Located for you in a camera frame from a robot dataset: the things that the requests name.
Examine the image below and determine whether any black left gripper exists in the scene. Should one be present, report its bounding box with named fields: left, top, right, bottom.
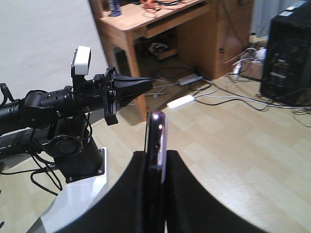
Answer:
left=94, top=67, right=153, bottom=126

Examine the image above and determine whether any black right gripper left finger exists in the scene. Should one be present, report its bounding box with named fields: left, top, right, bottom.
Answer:
left=58, top=151, right=146, bottom=233

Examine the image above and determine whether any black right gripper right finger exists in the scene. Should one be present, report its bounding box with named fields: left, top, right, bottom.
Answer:
left=165, top=150, right=264, bottom=233

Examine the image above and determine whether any black foldable phone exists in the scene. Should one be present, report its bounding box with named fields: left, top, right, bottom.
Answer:
left=144, top=110, right=168, bottom=184

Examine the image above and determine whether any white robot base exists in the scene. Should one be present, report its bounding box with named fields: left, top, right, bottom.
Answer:
left=27, top=147, right=109, bottom=233

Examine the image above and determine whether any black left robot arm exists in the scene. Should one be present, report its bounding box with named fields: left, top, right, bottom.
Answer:
left=0, top=67, right=153, bottom=182

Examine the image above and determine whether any wooden desk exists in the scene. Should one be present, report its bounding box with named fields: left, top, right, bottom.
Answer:
left=89, top=0, right=255, bottom=121

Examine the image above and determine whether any white power strip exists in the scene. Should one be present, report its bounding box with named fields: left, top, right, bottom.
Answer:
left=167, top=95, right=194, bottom=109

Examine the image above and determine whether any black computer tower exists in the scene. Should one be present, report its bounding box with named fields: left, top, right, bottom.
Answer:
left=260, top=0, right=311, bottom=105

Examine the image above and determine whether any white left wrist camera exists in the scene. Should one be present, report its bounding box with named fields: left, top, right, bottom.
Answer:
left=71, top=46, right=91, bottom=76

